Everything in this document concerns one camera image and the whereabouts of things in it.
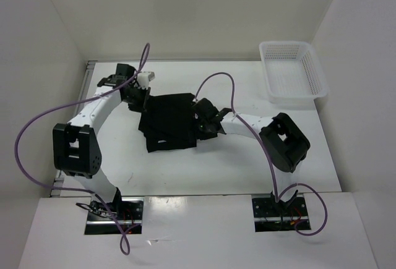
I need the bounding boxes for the black shorts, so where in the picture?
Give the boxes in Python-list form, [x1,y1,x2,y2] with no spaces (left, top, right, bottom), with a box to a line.
[139,93,197,153]

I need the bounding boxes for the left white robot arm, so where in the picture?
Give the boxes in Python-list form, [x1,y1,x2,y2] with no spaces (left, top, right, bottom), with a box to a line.
[53,64,155,220]

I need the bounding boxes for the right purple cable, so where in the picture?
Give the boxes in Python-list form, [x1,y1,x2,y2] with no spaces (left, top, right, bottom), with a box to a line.
[196,72,329,236]

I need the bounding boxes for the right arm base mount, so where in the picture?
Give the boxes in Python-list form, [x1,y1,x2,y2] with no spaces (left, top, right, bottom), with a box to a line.
[251,194,311,233]

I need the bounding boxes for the white plastic basket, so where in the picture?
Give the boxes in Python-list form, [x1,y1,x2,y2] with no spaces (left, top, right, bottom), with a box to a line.
[259,41,329,104]

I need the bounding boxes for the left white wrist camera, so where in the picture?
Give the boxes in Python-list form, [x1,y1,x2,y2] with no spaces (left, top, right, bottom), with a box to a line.
[136,71,155,90]

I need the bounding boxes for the aluminium table frame rail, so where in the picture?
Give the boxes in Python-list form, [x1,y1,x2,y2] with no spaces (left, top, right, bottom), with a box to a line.
[49,60,97,197]

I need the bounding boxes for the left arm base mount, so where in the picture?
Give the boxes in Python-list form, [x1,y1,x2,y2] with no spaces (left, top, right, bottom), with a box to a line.
[75,197,144,235]

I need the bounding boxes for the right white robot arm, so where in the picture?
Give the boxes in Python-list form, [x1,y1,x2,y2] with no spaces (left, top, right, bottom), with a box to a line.
[192,98,311,215]

